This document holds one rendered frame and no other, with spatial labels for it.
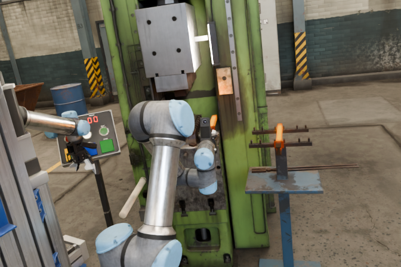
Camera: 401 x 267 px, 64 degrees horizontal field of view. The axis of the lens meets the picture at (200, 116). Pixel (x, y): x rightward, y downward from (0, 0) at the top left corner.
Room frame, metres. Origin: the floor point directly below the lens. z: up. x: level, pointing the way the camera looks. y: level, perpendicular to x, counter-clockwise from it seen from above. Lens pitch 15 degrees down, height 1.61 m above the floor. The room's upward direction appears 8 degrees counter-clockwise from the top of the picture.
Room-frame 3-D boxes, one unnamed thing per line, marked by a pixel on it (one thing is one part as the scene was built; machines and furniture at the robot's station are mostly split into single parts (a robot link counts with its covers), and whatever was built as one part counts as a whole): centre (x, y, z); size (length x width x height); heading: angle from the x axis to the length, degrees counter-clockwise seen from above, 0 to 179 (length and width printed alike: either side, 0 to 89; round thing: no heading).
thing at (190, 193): (2.16, 0.06, 0.69); 0.56 x 0.38 x 0.45; 172
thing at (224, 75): (2.03, -0.18, 1.27); 0.09 x 0.02 x 0.17; 82
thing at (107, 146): (1.85, 0.58, 1.01); 0.07 x 0.05 x 0.07; 107
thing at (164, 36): (2.15, 0.08, 1.56); 0.42 x 0.39 x 0.40; 172
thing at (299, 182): (1.65, -0.41, 0.74); 0.40 x 0.30 x 0.02; 75
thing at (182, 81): (2.15, 0.12, 1.32); 0.42 x 0.20 x 0.10; 172
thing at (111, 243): (0.87, 0.31, 0.98); 0.13 x 0.12 x 0.14; 64
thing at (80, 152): (1.63, 0.68, 1.07); 0.09 x 0.08 x 0.12; 149
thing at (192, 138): (2.15, 0.12, 0.96); 0.42 x 0.20 x 0.09; 172
